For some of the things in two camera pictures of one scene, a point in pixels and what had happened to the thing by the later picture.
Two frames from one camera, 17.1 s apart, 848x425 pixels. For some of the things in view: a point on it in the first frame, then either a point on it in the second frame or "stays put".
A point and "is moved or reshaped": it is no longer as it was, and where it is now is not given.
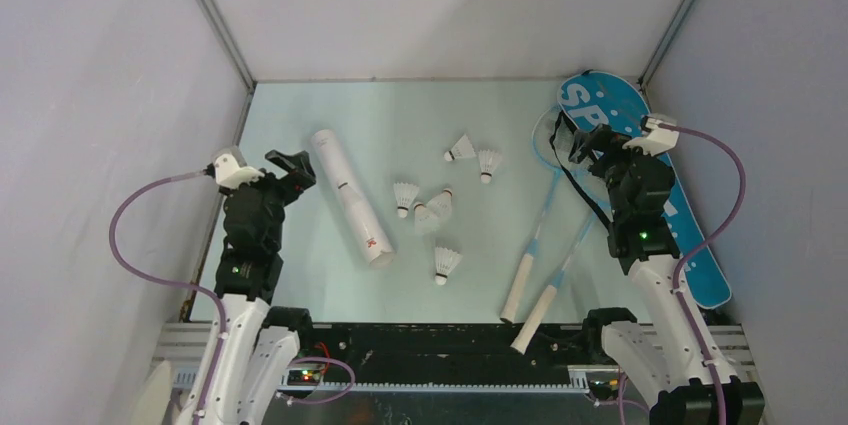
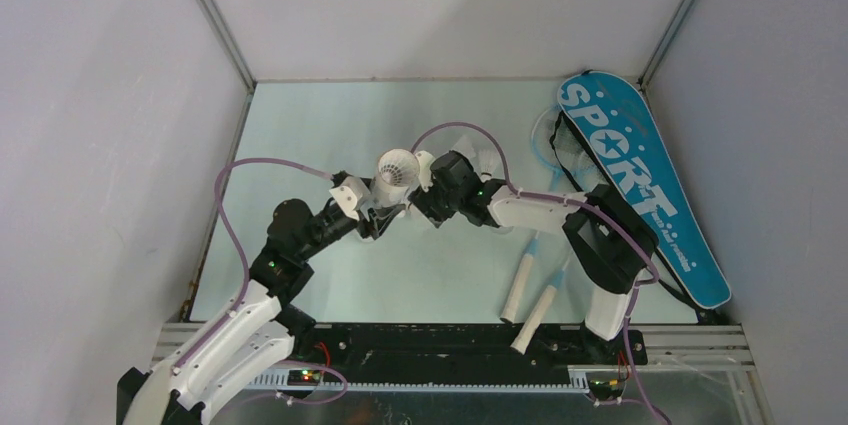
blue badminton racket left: x=543 y=145 stays put
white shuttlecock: x=462 y=149 stays put
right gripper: x=604 y=141 -> x=426 y=201
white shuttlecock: x=440 y=206 is moved or reshaped
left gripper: x=301 y=178 -> x=380 y=218
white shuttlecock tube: x=375 y=235 -> x=391 y=196
